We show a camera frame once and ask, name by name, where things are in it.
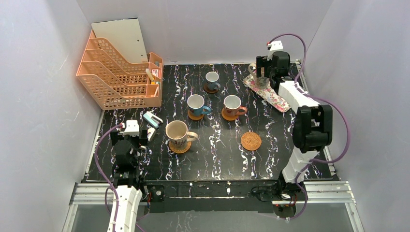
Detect tall beige mug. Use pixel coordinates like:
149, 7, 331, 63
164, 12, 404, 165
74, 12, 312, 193
248, 63, 270, 89

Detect white and red mug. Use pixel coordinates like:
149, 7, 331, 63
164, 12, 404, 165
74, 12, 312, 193
223, 95, 248, 116

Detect large beige floral mug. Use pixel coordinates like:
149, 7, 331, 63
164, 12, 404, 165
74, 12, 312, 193
165, 120, 199, 148

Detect woven rattan coaster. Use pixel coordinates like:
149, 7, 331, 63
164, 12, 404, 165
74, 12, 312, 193
169, 142, 191, 154
240, 131, 262, 151

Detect small grey mug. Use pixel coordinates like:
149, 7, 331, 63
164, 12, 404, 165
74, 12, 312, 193
205, 72, 220, 90

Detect light wooden coaster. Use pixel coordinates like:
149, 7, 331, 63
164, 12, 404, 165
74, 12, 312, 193
221, 108, 238, 121
188, 110, 205, 121

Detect dark wooden coaster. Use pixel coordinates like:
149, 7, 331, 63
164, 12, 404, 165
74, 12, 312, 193
204, 85, 219, 94

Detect blue patterned mug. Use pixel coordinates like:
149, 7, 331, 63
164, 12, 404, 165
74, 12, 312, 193
187, 94, 211, 117

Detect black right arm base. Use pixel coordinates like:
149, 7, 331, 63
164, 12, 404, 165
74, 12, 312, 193
249, 180, 308, 221

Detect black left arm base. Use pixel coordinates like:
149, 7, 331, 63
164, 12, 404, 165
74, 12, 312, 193
129, 176, 165, 209

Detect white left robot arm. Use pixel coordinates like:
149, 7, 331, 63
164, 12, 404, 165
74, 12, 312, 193
107, 126, 148, 232

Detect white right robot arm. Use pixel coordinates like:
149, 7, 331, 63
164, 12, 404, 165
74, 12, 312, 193
256, 51, 333, 184

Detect floral tray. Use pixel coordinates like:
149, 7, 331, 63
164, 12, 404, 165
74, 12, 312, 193
243, 74, 291, 113

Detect white and pink stapler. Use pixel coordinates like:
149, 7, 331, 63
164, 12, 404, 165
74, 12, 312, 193
147, 128, 157, 142

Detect light blue stapler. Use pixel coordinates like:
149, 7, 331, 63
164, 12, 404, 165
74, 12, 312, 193
143, 111, 163, 129

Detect orange plastic file organizer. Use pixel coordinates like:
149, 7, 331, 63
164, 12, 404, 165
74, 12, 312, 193
76, 32, 163, 110

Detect white board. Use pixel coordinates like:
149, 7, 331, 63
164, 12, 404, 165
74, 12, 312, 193
91, 18, 148, 63

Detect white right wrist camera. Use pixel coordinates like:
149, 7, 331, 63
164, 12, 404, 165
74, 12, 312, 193
267, 41, 283, 52

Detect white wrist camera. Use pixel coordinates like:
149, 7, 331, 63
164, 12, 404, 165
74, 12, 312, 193
267, 41, 283, 52
122, 120, 140, 137

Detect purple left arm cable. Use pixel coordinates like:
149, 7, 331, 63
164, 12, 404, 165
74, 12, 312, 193
93, 124, 146, 232

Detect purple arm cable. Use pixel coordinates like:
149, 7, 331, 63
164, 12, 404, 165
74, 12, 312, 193
266, 33, 351, 221
93, 124, 146, 232

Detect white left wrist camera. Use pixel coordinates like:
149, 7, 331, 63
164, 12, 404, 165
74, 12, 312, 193
122, 120, 140, 137

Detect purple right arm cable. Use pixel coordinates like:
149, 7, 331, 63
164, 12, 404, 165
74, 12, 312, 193
266, 33, 351, 221

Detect aluminium frame rail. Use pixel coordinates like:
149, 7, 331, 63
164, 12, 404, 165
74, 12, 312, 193
62, 181, 364, 232

